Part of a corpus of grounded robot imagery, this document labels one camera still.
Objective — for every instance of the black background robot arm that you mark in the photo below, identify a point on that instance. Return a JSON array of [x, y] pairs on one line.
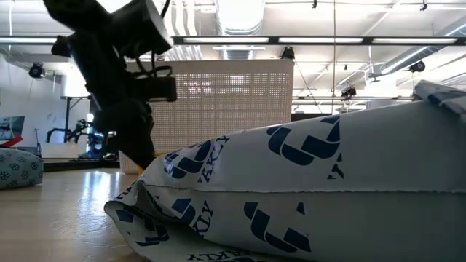
[[76, 131]]

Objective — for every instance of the black overhead frame beam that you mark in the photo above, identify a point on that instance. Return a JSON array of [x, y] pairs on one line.
[[273, 40]]

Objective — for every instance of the white perforated plastic basket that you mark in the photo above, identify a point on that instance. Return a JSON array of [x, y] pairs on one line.
[[225, 102]]

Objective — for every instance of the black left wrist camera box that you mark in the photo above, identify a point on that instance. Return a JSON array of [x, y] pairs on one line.
[[158, 89]]

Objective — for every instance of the black ceiling-mounted camera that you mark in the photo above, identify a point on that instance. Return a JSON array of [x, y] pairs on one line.
[[287, 53], [417, 66], [348, 91], [36, 70]]

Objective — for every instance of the orange pill bottle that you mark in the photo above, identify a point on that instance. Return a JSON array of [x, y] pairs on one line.
[[141, 170]]

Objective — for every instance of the dark wall picture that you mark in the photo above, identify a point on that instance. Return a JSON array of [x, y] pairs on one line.
[[12, 127]]

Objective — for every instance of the black background stand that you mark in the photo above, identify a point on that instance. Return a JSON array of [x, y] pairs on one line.
[[67, 116]]

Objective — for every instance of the black aluminium rig frame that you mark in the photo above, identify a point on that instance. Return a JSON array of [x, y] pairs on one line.
[[73, 165]]

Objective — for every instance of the silver ceiling duct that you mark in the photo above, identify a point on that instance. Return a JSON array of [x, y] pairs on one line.
[[418, 54], [240, 14]]

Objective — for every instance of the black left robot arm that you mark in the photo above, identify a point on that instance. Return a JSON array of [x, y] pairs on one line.
[[109, 22]]

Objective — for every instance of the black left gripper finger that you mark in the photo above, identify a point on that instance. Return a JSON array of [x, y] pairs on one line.
[[140, 154]]

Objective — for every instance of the teal patterned fabric pad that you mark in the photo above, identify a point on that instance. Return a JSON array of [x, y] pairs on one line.
[[18, 169]]

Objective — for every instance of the white pack blue logo print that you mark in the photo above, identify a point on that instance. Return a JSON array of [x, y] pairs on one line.
[[327, 218]]

